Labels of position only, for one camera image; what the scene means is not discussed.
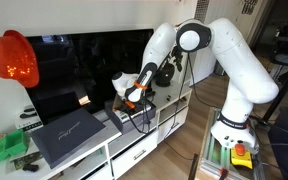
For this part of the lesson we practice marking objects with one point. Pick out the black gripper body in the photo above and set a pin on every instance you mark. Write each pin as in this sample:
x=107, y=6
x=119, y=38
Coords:
x=134, y=107

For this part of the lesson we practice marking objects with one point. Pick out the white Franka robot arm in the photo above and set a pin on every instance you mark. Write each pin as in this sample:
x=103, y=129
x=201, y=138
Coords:
x=240, y=66

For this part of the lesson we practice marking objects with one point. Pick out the yellow emergency stop box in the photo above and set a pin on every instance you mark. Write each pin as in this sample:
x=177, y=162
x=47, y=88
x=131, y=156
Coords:
x=242, y=161

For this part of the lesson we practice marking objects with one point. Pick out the printed paper sheet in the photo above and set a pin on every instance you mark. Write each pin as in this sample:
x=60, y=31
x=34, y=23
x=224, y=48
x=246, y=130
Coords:
x=17, y=162

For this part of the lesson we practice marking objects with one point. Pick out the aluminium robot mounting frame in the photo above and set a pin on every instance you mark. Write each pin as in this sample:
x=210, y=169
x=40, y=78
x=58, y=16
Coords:
x=210, y=160

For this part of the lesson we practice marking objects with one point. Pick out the black glossy plant pot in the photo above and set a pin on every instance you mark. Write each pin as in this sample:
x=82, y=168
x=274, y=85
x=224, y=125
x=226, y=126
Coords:
x=164, y=75

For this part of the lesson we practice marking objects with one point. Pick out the red emergency stop button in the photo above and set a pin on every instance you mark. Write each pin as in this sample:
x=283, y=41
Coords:
x=239, y=149

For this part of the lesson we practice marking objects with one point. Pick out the small black remote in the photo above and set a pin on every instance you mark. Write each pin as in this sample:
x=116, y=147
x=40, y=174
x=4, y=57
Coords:
x=30, y=167

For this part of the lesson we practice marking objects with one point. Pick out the green plastic open box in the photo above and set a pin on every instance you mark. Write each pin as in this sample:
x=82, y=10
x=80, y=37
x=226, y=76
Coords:
x=10, y=145

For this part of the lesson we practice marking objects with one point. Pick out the dark green houseplant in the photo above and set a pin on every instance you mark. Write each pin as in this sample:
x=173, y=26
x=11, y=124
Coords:
x=177, y=56

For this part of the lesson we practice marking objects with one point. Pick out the black tripod pole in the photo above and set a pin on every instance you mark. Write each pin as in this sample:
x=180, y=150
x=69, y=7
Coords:
x=284, y=90

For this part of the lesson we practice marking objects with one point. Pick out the white carton with black print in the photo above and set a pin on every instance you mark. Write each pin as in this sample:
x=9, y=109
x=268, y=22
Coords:
x=29, y=121

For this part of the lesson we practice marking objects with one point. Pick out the navy blue flat gift box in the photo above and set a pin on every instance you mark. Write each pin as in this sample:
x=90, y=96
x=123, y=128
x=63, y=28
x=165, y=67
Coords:
x=67, y=136

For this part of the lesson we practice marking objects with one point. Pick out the black pot saucer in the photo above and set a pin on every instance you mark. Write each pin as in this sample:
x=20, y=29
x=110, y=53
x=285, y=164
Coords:
x=162, y=85

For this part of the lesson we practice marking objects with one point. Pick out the wall vent grille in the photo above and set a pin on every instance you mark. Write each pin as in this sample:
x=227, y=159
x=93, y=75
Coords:
x=202, y=10

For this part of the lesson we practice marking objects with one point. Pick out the black flat screen tv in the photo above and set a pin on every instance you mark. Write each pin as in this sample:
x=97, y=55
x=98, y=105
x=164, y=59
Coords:
x=84, y=66

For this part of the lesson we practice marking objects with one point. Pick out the white black-spotted sunglasses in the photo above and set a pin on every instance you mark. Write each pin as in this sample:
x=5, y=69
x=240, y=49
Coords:
x=168, y=98

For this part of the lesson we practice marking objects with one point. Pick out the white tv stand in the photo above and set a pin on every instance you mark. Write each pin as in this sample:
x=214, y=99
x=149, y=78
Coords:
x=170, y=91

